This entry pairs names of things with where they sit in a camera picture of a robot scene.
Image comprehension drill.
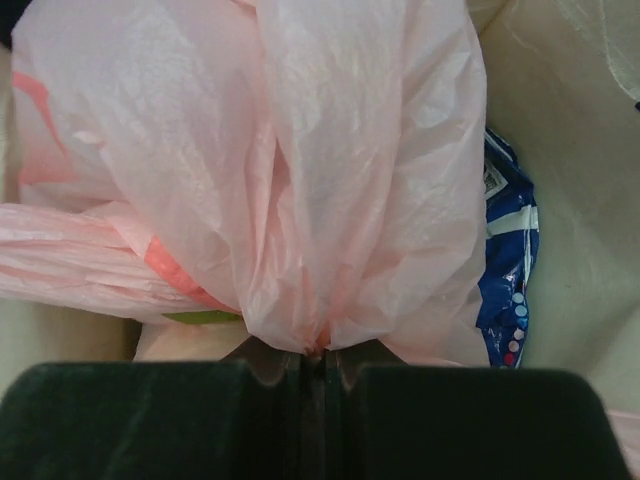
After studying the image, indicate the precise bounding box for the pink plastic bag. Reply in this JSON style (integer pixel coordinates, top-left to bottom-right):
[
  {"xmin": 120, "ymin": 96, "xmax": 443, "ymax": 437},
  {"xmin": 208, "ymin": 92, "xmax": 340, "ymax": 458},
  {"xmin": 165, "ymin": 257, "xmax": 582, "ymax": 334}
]
[{"xmin": 1, "ymin": 1, "xmax": 488, "ymax": 366}]

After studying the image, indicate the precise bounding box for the beige canvas tote bag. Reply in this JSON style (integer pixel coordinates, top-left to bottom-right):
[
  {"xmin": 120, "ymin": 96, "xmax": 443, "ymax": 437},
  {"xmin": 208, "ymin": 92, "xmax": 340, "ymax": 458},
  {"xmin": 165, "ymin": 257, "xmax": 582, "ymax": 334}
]
[{"xmin": 1, "ymin": 1, "xmax": 639, "ymax": 420}]

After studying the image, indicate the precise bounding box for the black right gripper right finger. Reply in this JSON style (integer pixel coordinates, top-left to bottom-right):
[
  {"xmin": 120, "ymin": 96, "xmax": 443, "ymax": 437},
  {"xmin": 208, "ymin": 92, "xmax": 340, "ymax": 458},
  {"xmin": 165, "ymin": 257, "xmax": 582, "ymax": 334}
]
[{"xmin": 323, "ymin": 341, "xmax": 630, "ymax": 479}]

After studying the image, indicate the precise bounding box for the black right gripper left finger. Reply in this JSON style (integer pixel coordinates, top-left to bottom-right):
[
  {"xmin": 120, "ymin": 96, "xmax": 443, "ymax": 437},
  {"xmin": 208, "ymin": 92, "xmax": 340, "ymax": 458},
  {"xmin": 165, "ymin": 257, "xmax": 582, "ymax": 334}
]
[{"xmin": 1, "ymin": 338, "xmax": 320, "ymax": 479}]

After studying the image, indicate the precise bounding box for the blue Doritos chips bag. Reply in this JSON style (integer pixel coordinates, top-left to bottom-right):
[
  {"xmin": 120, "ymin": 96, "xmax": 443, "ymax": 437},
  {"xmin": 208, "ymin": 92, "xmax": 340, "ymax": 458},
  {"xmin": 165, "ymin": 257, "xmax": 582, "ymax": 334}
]
[{"xmin": 476, "ymin": 129, "xmax": 539, "ymax": 369}]

